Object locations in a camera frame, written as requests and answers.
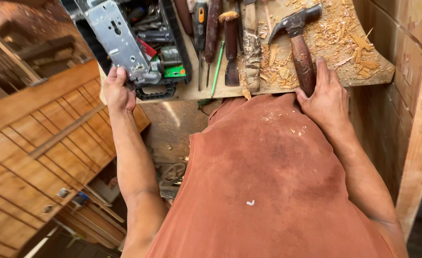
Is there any person's left hand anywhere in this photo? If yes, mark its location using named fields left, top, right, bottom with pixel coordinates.
left=103, top=66, right=137, bottom=113

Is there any person's right hand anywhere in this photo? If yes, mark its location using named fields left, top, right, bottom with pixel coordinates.
left=295, top=57, right=350, bottom=135

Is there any claw hammer with wooden handle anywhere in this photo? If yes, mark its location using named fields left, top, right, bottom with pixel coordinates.
left=268, top=4, right=323, bottom=98

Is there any silver metal mortise lock case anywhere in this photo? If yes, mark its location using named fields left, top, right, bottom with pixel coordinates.
left=83, top=0, right=162, bottom=85

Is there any red small package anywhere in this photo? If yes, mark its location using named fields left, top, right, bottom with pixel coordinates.
left=137, top=38, right=158, bottom=60

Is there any green small package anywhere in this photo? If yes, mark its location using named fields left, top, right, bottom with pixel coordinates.
left=164, top=64, right=187, bottom=79

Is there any pile of wood shavings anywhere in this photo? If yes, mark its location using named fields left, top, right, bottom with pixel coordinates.
left=259, top=0, right=396, bottom=91

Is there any black plastic toolbox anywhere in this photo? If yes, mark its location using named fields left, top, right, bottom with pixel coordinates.
left=60, top=0, right=193, bottom=101

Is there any person's rust orange shirt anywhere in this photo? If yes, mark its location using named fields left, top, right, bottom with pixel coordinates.
left=146, top=93, right=395, bottom=258

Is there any tape wrapped chisel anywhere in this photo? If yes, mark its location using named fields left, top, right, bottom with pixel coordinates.
left=242, top=0, right=262, bottom=93

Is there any metal wheel part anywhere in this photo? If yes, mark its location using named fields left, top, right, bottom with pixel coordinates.
left=155, top=161, right=187, bottom=187

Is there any wooden slatted door panel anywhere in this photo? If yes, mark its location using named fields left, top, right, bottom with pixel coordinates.
left=0, top=59, right=151, bottom=258

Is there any green pencil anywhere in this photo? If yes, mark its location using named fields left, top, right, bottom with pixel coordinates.
left=210, top=40, right=226, bottom=98

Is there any heap of lumber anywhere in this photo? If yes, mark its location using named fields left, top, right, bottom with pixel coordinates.
left=0, top=0, right=94, bottom=108

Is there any small blue object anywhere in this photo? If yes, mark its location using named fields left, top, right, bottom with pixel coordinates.
left=73, top=191, right=90, bottom=207

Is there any thin dark metal tool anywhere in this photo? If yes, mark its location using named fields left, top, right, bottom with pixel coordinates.
left=235, top=0, right=244, bottom=55

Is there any stack of wooden planks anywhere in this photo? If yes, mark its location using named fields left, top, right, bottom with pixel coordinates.
left=55, top=186, right=128, bottom=250

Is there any wooden door frame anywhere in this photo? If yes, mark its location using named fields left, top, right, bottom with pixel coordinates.
left=352, top=0, right=422, bottom=241

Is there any dark reddish wooden tool handle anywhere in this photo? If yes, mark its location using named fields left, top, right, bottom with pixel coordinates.
left=173, top=0, right=194, bottom=36

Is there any black orange handled screwdriver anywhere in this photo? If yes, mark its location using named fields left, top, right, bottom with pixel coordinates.
left=192, top=0, right=209, bottom=92

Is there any dark wooden handled awl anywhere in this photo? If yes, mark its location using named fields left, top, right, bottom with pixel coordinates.
left=204, top=0, right=223, bottom=89

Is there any dark wooden handled chisel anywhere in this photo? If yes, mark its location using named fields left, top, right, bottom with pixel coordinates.
left=218, top=11, right=241, bottom=87

